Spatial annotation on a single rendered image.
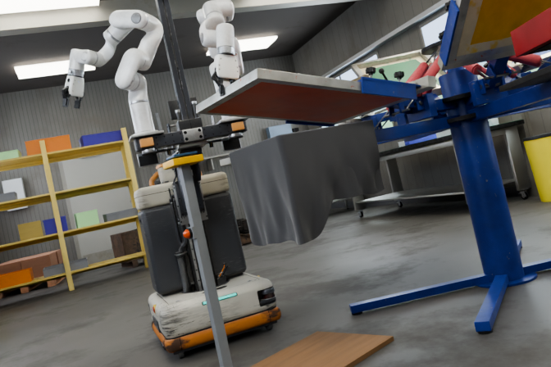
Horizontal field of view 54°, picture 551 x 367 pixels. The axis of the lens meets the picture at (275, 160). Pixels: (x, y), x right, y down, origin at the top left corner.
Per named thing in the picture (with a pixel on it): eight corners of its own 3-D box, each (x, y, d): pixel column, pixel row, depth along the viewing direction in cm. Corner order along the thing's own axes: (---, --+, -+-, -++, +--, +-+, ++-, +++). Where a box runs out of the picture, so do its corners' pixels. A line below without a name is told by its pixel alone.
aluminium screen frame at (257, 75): (257, 78, 198) (257, 68, 198) (196, 113, 247) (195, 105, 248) (416, 97, 238) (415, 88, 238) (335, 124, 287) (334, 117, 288)
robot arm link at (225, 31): (210, 33, 237) (231, 35, 241) (211, 56, 236) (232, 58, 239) (217, 20, 223) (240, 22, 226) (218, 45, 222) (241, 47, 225)
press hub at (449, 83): (515, 292, 266) (452, 25, 271) (451, 288, 300) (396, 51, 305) (561, 270, 287) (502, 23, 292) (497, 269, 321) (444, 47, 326)
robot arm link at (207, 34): (222, 28, 251) (230, 53, 236) (194, 25, 247) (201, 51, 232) (225, 11, 245) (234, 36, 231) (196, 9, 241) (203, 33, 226)
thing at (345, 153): (307, 242, 206) (283, 133, 208) (301, 242, 209) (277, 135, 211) (394, 216, 230) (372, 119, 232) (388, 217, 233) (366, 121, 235)
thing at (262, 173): (302, 246, 205) (278, 134, 207) (247, 247, 243) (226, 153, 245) (309, 244, 206) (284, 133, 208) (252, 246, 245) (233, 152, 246)
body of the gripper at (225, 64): (233, 57, 232) (234, 83, 230) (211, 54, 227) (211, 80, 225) (240, 52, 226) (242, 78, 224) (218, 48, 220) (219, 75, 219)
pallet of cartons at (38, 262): (6, 290, 905) (0, 262, 907) (67, 274, 939) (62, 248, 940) (-7, 301, 774) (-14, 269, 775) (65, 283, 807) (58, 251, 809)
